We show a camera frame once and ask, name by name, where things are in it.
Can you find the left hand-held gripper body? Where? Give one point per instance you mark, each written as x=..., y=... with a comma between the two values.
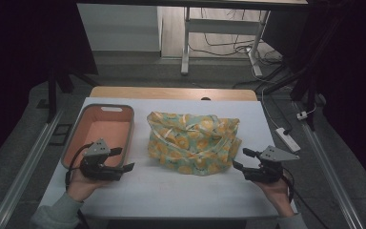
x=100, y=171

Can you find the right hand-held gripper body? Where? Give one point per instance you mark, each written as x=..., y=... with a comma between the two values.
x=267, y=171

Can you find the pink basket with grey rim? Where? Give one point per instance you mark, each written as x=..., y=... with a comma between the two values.
x=90, y=130

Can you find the yellow flowered cloth tote bag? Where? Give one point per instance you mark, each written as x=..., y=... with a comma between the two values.
x=193, y=143

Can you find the person's left hand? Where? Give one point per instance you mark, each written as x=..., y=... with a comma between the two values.
x=82, y=187

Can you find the person's right hand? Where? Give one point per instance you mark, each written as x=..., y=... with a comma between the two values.
x=278, y=195

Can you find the white power strip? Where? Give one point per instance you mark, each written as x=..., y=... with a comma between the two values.
x=287, y=139

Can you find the black floor socket plate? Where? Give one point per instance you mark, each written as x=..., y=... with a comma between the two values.
x=60, y=134

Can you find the white plug adapter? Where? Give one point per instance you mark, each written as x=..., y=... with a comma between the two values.
x=302, y=115

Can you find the wooden table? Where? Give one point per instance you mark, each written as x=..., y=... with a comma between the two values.
x=171, y=93

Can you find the black stand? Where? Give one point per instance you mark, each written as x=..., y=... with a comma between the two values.
x=311, y=86
x=52, y=95

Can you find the aluminium rail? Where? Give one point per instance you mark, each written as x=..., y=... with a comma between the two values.
x=22, y=171
x=330, y=171

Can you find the white desk frame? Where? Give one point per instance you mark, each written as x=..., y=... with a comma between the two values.
x=219, y=27

